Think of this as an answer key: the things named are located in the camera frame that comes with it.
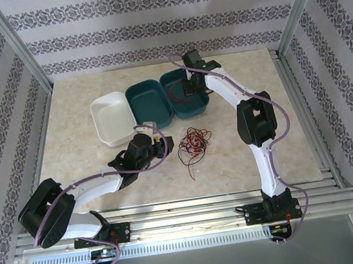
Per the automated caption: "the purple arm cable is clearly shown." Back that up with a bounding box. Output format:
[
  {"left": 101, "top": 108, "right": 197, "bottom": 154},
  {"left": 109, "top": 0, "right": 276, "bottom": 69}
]
[
  {"left": 168, "top": 38, "right": 316, "bottom": 257},
  {"left": 20, "top": 122, "right": 184, "bottom": 264}
]

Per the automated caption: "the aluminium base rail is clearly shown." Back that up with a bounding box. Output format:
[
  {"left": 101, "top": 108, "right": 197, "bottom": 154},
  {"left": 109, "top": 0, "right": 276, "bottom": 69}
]
[{"left": 10, "top": 175, "right": 353, "bottom": 261}]

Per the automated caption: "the small circuit board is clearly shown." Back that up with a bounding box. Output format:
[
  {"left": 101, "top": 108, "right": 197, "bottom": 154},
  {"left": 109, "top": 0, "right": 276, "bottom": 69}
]
[
  {"left": 96, "top": 246, "right": 117, "bottom": 259},
  {"left": 271, "top": 221, "right": 290, "bottom": 234}
]

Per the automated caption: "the thin white cable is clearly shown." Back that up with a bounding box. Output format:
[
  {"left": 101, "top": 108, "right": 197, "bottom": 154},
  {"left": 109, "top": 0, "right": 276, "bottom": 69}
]
[{"left": 179, "top": 123, "right": 208, "bottom": 158}]

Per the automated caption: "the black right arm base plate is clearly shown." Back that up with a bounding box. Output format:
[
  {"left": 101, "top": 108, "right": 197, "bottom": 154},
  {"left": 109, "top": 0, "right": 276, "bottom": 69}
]
[{"left": 243, "top": 197, "right": 303, "bottom": 227}]

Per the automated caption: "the aluminium side rail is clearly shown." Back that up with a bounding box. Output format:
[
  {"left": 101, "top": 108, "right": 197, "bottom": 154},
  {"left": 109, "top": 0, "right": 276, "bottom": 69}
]
[
  {"left": 8, "top": 86, "right": 72, "bottom": 232},
  {"left": 268, "top": 42, "right": 347, "bottom": 198}
]

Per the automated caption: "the white plastic bin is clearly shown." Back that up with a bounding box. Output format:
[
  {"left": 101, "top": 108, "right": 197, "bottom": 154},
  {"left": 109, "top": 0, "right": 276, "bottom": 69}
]
[{"left": 88, "top": 90, "right": 139, "bottom": 150}]

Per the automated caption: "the teal plastic bin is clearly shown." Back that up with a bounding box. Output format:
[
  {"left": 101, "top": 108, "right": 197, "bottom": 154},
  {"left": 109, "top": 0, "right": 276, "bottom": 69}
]
[
  {"left": 123, "top": 76, "right": 178, "bottom": 134},
  {"left": 157, "top": 65, "right": 213, "bottom": 123}
]

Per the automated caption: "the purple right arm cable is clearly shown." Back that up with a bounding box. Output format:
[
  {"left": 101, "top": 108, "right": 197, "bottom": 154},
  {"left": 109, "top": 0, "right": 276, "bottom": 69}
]
[{"left": 168, "top": 38, "right": 316, "bottom": 257}]

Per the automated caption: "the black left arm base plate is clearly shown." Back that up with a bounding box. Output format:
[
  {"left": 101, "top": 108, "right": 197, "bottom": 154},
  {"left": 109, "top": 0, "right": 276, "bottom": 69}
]
[{"left": 72, "top": 220, "right": 134, "bottom": 250}]

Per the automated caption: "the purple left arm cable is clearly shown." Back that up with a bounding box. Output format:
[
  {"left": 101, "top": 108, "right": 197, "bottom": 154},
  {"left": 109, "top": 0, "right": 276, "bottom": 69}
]
[{"left": 20, "top": 122, "right": 184, "bottom": 264}]

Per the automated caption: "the slotted grey cable duct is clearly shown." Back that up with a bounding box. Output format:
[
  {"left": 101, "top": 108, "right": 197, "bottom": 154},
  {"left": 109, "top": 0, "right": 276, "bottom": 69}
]
[{"left": 28, "top": 226, "right": 273, "bottom": 264}]

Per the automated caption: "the aluminium frame post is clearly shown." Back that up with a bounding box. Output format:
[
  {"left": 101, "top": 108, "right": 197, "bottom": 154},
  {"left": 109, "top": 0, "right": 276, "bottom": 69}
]
[
  {"left": 271, "top": 0, "right": 341, "bottom": 57},
  {"left": 0, "top": 0, "right": 54, "bottom": 99}
]

